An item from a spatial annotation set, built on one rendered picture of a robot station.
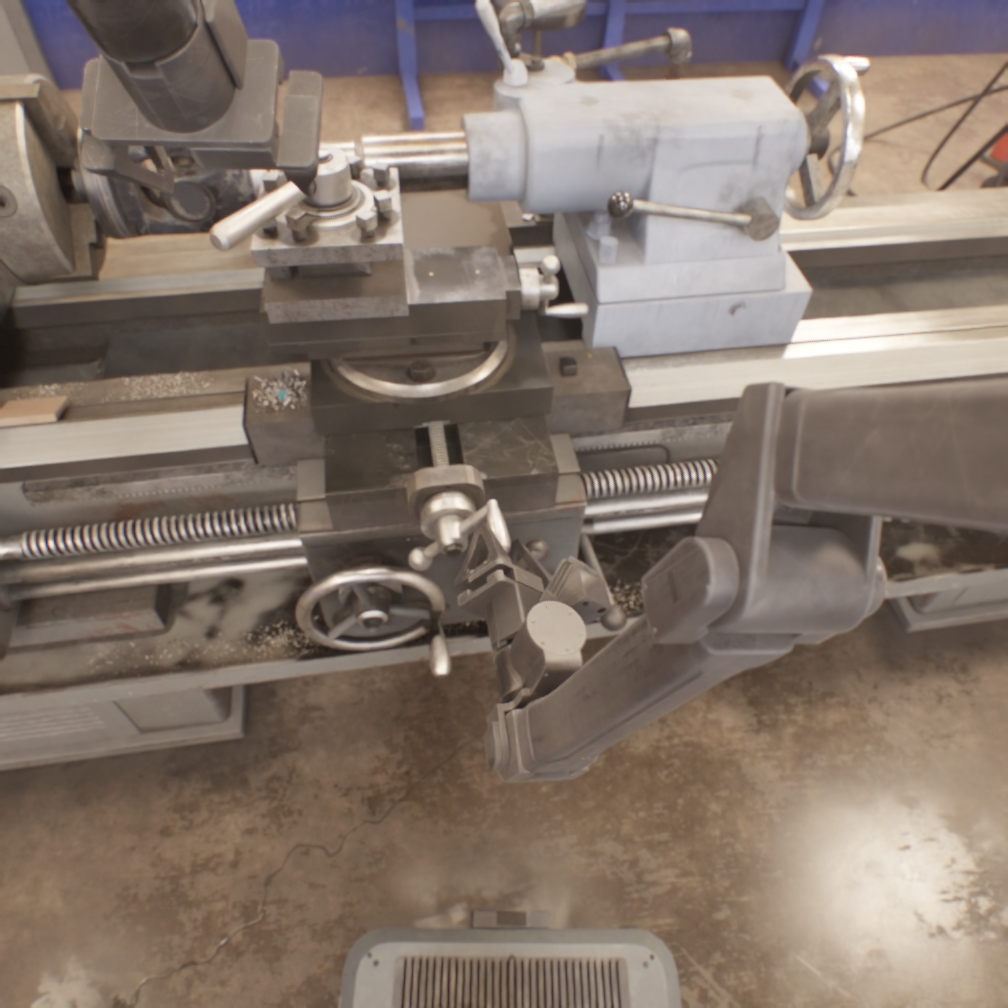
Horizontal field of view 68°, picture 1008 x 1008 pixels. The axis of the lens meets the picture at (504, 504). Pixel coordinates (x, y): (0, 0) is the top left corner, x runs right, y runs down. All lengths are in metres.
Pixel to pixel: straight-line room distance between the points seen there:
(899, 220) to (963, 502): 1.44
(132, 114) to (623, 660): 0.45
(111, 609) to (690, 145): 1.17
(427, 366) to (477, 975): 0.92
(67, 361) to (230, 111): 1.09
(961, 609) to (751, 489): 1.81
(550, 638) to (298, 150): 0.44
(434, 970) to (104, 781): 0.85
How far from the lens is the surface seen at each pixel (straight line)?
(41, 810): 1.91
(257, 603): 1.47
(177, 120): 0.50
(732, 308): 1.23
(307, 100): 0.53
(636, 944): 1.39
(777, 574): 0.39
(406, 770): 1.72
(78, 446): 1.20
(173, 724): 1.80
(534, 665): 0.70
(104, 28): 0.45
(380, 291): 0.94
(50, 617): 1.51
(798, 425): 0.38
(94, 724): 1.80
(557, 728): 0.64
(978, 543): 1.80
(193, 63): 0.47
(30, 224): 1.11
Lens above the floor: 1.61
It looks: 51 degrees down
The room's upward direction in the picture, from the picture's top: 2 degrees clockwise
